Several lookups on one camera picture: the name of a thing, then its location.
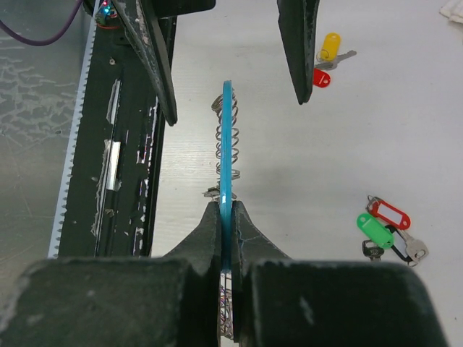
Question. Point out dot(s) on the white folded cloth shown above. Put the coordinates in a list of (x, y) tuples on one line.
[(452, 10)]

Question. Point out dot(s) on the blue handled key organiser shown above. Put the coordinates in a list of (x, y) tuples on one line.
[(225, 108)]

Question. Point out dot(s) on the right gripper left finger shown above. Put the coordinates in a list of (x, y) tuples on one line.
[(122, 301)]

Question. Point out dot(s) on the red tag small key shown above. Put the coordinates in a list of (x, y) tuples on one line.
[(320, 78)]

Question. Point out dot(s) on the red tag key bunch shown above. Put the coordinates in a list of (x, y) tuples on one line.
[(407, 248)]

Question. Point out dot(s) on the green tag key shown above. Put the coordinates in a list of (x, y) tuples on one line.
[(379, 237)]

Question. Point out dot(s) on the grey slotted cable duct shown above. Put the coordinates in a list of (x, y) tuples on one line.
[(61, 206)]

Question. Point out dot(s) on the black mounting plate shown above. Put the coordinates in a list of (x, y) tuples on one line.
[(111, 204)]

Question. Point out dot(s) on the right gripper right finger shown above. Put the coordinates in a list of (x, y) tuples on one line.
[(278, 301)]

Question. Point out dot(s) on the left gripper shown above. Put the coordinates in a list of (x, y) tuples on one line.
[(297, 25)]

